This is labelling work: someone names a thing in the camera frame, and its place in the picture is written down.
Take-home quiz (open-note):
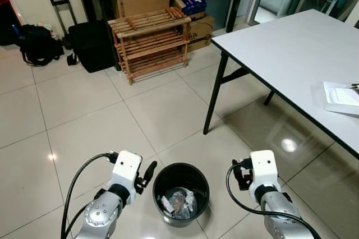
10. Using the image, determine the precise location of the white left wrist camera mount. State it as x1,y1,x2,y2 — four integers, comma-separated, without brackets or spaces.
108,150,144,205

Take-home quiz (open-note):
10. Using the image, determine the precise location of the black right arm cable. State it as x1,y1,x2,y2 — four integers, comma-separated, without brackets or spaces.
226,160,321,239

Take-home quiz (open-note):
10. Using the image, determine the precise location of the black trolley suitcase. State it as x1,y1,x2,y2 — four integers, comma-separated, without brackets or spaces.
49,0,117,73

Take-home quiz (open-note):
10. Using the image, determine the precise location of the blue box stack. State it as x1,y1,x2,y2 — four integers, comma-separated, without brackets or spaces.
171,0,207,16

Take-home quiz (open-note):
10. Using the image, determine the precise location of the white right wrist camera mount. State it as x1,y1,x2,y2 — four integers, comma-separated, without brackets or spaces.
249,150,281,195

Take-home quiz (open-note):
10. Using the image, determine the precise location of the crumpled silver wrapper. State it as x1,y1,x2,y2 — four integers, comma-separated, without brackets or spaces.
168,189,197,220

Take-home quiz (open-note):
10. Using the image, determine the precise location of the white table with black legs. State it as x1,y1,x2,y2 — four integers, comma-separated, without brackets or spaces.
203,9,359,159

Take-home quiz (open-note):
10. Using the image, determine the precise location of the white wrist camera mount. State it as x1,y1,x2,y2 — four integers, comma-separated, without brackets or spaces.
249,150,281,195
108,150,144,205

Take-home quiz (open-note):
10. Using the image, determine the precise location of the flat brown cardboard box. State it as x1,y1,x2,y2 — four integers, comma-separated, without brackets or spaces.
114,0,172,19

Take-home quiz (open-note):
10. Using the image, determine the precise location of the black round rubbish bin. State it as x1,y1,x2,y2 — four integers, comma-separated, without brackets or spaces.
153,163,210,228

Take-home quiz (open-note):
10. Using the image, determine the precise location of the white rectangular tray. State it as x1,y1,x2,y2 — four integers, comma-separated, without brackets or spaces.
323,81,359,117

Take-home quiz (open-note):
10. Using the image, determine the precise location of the printed brown cardboard box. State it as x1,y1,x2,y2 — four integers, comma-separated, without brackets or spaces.
187,15,215,53

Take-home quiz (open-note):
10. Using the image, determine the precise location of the wooden slatted shoe rack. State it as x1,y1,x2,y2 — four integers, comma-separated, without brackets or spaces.
108,7,192,86

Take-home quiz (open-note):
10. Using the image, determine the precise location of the white paper scrap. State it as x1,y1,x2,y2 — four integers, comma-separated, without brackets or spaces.
159,194,172,213

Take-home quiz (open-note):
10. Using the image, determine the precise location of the black backpack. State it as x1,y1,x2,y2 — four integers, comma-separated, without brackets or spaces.
14,24,66,67

